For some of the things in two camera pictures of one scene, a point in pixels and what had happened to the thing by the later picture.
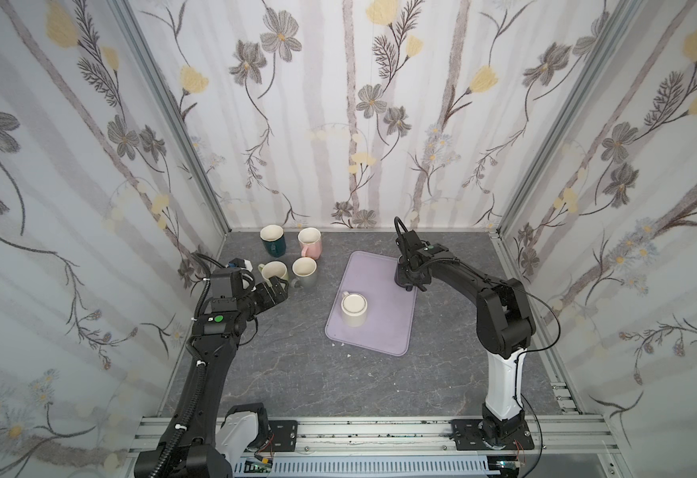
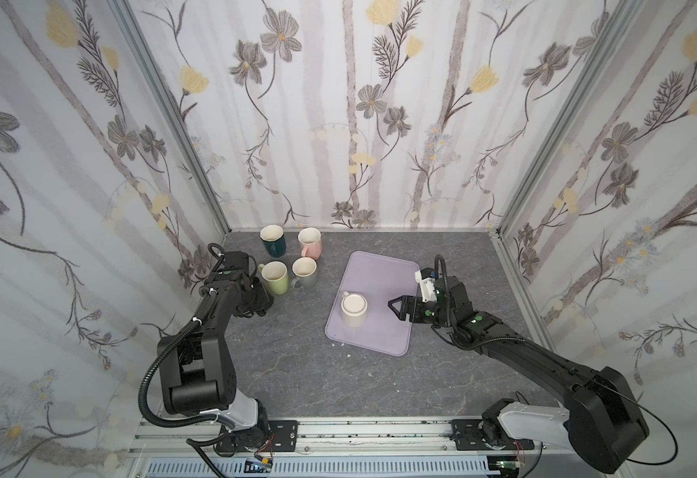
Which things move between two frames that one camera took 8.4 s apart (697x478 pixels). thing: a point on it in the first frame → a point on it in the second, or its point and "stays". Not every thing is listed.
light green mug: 273,268 stays
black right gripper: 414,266 → 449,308
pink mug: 310,239 stays
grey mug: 306,270 stays
